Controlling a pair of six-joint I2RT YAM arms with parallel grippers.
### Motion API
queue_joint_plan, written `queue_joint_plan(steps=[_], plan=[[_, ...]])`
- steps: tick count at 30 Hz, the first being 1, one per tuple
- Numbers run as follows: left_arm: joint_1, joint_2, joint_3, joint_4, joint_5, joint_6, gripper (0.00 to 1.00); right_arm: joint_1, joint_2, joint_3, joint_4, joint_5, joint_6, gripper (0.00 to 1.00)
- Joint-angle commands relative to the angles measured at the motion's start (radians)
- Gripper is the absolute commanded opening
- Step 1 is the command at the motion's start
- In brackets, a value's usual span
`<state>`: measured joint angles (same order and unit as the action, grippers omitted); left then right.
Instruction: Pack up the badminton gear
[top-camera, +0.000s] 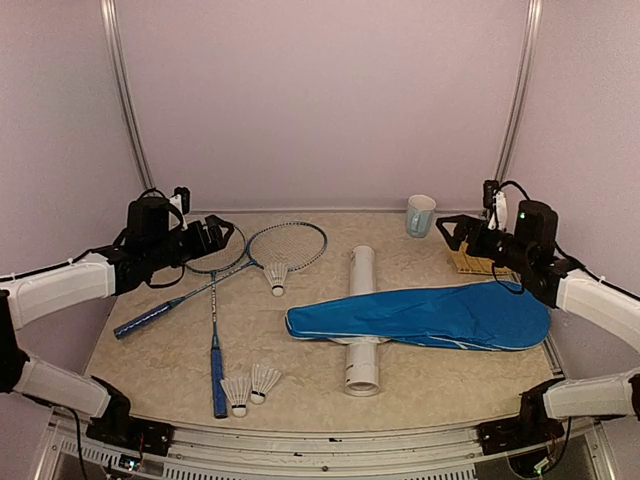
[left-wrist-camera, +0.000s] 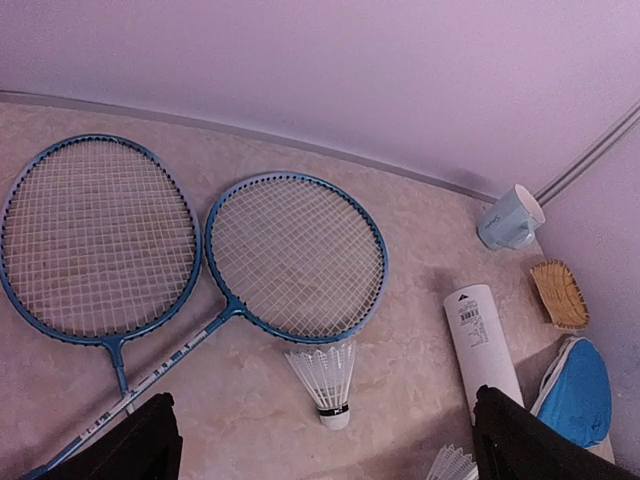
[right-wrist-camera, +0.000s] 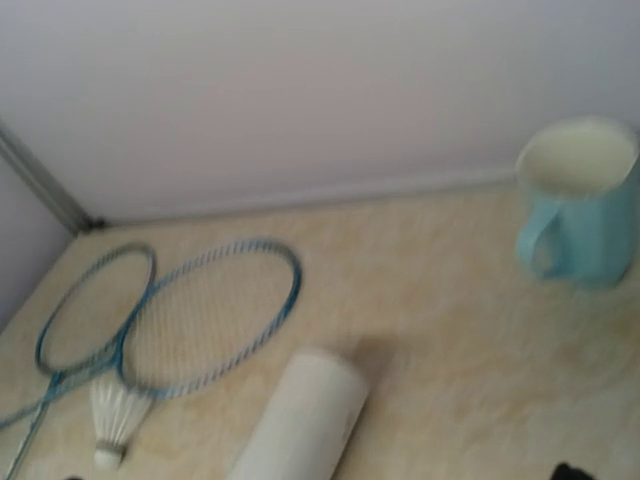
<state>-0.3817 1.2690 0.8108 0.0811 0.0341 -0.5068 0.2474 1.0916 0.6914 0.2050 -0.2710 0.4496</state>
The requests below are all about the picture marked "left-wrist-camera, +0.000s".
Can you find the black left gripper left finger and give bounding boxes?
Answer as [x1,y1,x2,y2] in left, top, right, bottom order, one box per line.
[39,393,183,479]

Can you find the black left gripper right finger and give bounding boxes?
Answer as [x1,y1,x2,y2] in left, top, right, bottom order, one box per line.
[472,385,637,480]

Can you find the white plastic shuttlecock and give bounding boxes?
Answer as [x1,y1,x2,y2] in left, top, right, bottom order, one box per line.
[426,445,479,480]
[284,341,357,431]

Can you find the white shuttlecock tube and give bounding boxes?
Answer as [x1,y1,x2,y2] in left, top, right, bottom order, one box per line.
[444,284,524,410]

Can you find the left blue badminton racket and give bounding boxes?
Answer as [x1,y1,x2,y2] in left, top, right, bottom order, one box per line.
[1,134,203,394]

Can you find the blue badminton racket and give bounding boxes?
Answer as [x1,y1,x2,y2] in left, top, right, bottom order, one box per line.
[1,134,203,394]
[25,172,389,479]

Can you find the right blue badminton racket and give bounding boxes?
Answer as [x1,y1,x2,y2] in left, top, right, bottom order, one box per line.
[25,172,389,479]

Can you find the blue racket cover bag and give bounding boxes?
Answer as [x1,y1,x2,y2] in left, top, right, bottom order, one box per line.
[530,336,612,449]

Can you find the light blue ceramic mug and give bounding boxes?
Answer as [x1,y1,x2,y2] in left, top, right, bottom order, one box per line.
[477,184,546,250]

